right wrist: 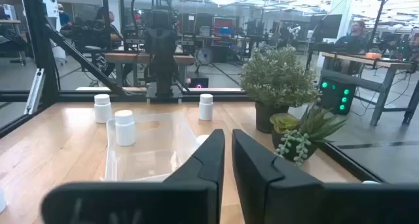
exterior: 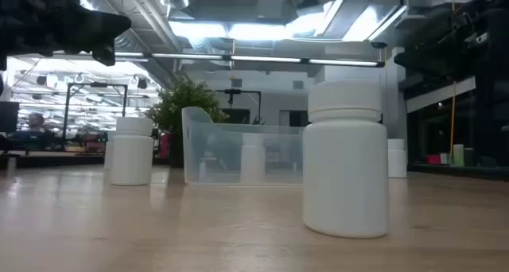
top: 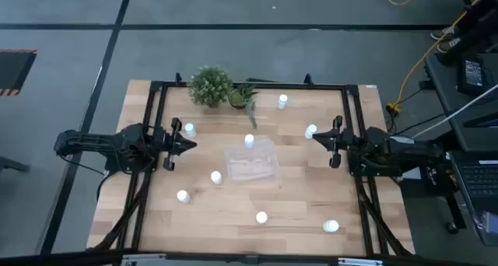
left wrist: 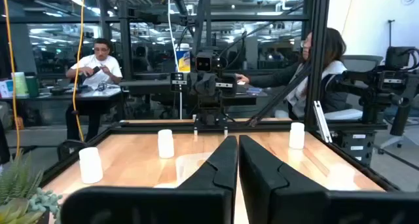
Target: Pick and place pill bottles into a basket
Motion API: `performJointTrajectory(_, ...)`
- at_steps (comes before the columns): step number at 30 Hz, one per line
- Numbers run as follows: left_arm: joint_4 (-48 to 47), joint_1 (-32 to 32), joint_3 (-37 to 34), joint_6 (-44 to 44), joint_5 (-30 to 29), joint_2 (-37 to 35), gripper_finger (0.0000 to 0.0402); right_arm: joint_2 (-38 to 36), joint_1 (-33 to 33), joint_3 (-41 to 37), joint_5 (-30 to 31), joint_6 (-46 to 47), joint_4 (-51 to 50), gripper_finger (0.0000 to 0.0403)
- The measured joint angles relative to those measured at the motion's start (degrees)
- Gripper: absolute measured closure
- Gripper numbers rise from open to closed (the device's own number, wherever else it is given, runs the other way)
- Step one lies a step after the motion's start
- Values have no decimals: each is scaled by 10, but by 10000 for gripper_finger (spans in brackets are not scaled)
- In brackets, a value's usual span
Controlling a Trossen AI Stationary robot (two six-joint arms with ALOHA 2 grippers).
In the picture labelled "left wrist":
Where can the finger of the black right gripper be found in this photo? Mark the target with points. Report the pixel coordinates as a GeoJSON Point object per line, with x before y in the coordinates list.
{"type": "Point", "coordinates": [211, 84]}
{"type": "Point", "coordinates": [198, 84]}

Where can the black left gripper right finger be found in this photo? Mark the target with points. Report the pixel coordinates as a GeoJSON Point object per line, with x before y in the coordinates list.
{"type": "Point", "coordinates": [278, 201]}

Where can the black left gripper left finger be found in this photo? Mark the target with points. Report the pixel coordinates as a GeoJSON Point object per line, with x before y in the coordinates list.
{"type": "Point", "coordinates": [209, 204]}

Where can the white pill bottle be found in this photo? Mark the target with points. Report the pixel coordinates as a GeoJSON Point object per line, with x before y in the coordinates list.
{"type": "Point", "coordinates": [297, 135]}
{"type": "Point", "coordinates": [90, 165]}
{"type": "Point", "coordinates": [166, 143]}

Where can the black second-station robot arm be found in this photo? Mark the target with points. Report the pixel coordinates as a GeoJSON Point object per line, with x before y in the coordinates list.
{"type": "Point", "coordinates": [389, 83]}

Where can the clear plastic basket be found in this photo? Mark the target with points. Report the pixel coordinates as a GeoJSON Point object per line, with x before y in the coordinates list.
{"type": "Point", "coordinates": [193, 168]}

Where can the dark desk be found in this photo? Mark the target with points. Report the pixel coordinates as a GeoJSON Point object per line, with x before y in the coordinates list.
{"type": "Point", "coordinates": [150, 86]}

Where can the blue yellow wipes canister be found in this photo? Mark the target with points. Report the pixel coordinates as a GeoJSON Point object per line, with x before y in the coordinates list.
{"type": "Point", "coordinates": [183, 60]}

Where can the person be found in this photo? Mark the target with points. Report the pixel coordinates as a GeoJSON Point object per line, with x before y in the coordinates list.
{"type": "Point", "coordinates": [98, 63]}
{"type": "Point", "coordinates": [278, 79]}

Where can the white-topped desk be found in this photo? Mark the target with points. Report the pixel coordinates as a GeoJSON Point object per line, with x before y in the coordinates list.
{"type": "Point", "coordinates": [98, 93]}

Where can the black phone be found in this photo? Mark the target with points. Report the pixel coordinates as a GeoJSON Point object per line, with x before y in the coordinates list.
{"type": "Point", "coordinates": [96, 69]}

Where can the black controller box with labels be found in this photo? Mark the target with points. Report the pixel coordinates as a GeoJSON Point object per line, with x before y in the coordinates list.
{"type": "Point", "coordinates": [353, 155]}

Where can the white chair base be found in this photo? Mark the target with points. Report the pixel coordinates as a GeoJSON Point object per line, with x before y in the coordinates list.
{"type": "Point", "coordinates": [391, 142]}

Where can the dark green cup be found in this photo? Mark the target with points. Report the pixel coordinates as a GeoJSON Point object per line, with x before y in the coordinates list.
{"type": "Point", "coordinates": [32, 86]}

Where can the grey office chair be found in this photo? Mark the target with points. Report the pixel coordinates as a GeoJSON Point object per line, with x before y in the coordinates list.
{"type": "Point", "coordinates": [363, 67]}

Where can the pale green container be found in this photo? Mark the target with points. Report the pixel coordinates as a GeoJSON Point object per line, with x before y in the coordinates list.
{"type": "Point", "coordinates": [20, 84]}

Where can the small blue white box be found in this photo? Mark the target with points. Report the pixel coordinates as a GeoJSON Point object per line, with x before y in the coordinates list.
{"type": "Point", "coordinates": [6, 88]}

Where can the potted succulent arrangement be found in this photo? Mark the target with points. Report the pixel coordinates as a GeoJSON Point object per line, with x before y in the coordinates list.
{"type": "Point", "coordinates": [19, 184]}

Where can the thin black stand pole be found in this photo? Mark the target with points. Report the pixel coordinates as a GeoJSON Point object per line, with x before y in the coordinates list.
{"type": "Point", "coordinates": [391, 34]}

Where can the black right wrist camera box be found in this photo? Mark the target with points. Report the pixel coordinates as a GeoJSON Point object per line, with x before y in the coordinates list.
{"type": "Point", "coordinates": [203, 63]}

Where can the silver metal bracket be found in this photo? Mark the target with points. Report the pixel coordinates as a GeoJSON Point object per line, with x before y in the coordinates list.
{"type": "Point", "coordinates": [322, 122]}

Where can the black metal table frame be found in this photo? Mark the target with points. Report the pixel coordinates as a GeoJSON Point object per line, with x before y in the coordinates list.
{"type": "Point", "coordinates": [319, 53]}

